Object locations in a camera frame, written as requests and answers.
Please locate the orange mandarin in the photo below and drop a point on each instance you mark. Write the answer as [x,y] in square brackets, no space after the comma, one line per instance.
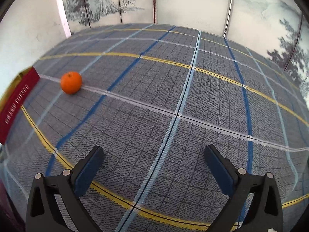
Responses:
[71,82]

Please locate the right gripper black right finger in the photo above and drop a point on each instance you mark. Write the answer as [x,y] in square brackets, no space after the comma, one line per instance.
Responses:
[265,211]

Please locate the blue plaid tablecloth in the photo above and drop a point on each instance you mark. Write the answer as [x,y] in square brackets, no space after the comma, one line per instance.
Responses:
[153,96]

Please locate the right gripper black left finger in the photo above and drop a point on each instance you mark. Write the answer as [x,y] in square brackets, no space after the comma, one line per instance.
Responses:
[43,213]

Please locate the painted folding screen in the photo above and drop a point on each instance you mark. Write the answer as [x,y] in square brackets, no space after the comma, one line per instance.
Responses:
[276,29]

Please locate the gold toffee tin tray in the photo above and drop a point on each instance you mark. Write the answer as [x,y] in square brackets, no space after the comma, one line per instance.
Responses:
[14,97]

